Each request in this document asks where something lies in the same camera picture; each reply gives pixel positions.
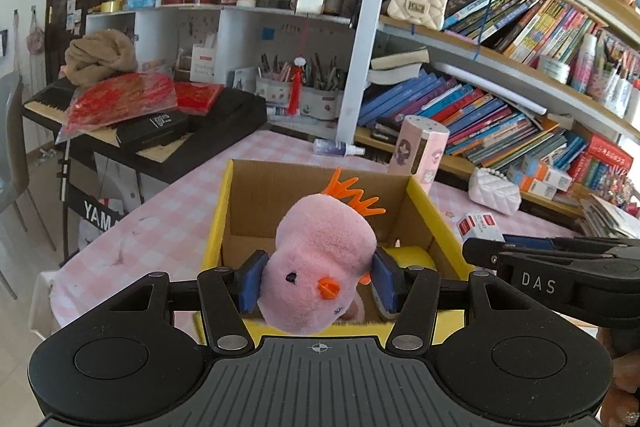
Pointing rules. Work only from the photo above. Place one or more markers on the black flat box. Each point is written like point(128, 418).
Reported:
point(150, 127)

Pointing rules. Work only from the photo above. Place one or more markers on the row of blue spined books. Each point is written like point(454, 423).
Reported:
point(465, 117)

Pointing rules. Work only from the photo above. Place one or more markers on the white paper roll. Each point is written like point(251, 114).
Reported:
point(490, 87)

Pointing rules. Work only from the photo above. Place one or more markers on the black electronic keyboard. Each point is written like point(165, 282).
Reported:
point(220, 117)

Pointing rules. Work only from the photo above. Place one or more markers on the stack of old books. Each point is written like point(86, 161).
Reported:
point(397, 69)

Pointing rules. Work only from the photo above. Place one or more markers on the white desk organiser with pens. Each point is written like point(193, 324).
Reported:
point(617, 92)

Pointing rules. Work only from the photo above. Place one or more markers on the grey chair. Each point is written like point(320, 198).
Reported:
point(17, 157)

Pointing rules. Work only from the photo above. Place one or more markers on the white colourful spray bottle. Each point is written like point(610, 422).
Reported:
point(582, 67)

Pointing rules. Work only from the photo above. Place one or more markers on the red envelope pack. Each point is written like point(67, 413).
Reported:
point(197, 97)

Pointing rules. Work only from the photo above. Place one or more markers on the black keyboard stand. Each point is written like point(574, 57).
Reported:
point(95, 212)

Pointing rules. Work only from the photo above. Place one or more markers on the orange white small box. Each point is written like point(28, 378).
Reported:
point(547, 172)
point(530, 186)

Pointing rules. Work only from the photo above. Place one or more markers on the yellow cardboard box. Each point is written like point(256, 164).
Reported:
point(280, 192)

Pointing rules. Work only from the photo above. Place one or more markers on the row of colourful leaning books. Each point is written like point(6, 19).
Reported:
point(525, 24)

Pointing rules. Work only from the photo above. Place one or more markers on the red decorations plastic bag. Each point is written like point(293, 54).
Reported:
point(120, 99)

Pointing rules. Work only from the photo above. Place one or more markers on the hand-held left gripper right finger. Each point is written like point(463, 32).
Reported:
point(385, 282)

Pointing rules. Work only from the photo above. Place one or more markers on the red book set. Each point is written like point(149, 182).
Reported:
point(600, 167)

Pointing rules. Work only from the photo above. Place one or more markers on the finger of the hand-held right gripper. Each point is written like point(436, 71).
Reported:
point(482, 252)
point(560, 243)

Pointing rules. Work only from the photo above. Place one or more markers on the stack of papers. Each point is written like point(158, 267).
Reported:
point(612, 217)

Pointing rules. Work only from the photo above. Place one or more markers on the person's right hand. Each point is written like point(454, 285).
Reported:
point(625, 387)

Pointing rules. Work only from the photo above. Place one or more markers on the pink cylindrical dispenser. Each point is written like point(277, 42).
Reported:
point(415, 152)

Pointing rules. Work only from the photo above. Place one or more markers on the white quilted purse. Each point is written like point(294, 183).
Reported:
point(495, 192)

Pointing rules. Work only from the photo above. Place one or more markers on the pink plush chick toy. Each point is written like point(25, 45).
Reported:
point(310, 247)

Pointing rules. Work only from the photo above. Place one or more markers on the white red-label box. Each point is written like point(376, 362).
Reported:
point(202, 64)

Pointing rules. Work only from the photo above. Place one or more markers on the white round jar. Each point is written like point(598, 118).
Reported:
point(554, 69)

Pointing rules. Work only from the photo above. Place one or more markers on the small red white box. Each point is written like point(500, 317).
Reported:
point(480, 227)

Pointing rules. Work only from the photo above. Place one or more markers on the pink hanging wall pouch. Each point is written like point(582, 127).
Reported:
point(35, 37)

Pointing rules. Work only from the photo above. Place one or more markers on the white wooden bookshelf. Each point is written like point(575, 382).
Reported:
point(367, 32)

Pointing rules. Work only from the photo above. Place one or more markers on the small clear spray bottle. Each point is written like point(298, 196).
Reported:
point(335, 147)

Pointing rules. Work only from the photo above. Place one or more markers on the brown folded cloth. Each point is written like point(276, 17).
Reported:
point(100, 57)

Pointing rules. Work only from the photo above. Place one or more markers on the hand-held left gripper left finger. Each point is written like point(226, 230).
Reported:
point(252, 279)

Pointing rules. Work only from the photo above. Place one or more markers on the pink printed tablecloth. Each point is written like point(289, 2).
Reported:
point(165, 217)

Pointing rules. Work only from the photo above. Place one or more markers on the blue tissue pack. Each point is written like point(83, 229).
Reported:
point(142, 1)

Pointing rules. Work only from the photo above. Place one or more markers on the gold tape roll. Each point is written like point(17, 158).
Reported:
point(412, 257)

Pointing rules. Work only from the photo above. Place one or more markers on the red tassel ornament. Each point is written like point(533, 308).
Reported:
point(296, 87)

